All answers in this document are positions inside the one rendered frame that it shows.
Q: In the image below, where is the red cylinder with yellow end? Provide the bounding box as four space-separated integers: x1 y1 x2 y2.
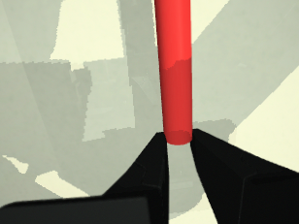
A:
154 0 192 145

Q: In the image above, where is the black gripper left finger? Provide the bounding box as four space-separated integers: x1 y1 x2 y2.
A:
0 132 170 224

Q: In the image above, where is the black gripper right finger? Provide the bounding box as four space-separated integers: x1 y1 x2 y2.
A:
190 129 299 224

